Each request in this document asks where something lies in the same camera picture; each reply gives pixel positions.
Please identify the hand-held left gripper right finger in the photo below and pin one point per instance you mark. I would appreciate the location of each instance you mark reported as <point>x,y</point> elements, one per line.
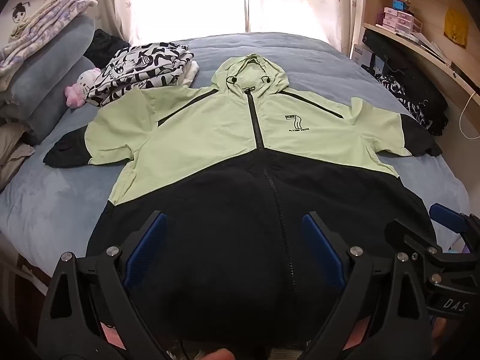
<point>322,249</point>

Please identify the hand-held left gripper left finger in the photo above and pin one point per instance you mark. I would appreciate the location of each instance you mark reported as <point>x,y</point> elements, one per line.
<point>146,249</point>

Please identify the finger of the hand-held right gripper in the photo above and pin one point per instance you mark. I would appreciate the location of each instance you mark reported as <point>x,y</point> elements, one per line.
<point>416,245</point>
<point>444,219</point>

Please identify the green and black hooded jacket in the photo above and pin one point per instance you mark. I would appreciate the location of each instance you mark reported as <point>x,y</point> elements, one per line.
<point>225,120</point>

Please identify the black clothes pile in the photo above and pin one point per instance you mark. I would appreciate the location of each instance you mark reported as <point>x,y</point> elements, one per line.
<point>420,71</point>

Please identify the black and white printed clothes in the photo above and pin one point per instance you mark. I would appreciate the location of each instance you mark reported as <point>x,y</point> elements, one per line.
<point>138,71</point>

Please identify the blue bed blanket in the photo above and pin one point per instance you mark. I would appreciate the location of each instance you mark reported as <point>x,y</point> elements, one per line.
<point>56,202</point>

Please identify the black and white patterned cloth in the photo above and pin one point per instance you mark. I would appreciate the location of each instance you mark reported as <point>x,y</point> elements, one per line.
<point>397,93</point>

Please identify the beige pillow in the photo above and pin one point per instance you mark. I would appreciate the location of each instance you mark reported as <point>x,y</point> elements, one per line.
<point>13,150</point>

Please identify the pile of papers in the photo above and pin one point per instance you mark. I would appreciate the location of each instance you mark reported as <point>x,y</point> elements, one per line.
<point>431,45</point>

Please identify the pink and white plush toy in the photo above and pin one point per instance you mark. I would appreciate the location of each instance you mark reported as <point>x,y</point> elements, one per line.
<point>80,86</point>

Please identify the black and white box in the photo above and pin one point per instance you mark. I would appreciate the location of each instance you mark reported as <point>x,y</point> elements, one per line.
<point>362,58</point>

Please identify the white folded cloth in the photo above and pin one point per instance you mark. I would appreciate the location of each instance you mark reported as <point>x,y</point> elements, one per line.
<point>190,73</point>

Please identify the yellow cloth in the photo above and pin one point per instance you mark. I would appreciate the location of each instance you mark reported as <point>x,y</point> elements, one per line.
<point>456,28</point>

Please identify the stack of small boxes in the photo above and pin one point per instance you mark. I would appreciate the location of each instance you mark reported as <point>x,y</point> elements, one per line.
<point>399,18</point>

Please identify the dark fuzzy cloth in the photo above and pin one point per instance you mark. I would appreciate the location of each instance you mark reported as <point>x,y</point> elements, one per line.
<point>107,47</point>

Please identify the large blue pillow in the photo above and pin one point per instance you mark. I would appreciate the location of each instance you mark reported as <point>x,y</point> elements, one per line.
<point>56,52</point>

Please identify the purple floral blanket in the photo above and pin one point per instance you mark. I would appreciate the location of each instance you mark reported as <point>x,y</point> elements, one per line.
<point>48,22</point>

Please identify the white leaf print curtain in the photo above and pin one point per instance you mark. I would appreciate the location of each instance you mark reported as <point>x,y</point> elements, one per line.
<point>292,0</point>

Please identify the cartoon wall sticker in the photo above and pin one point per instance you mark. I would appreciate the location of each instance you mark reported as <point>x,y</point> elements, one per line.
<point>18,15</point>

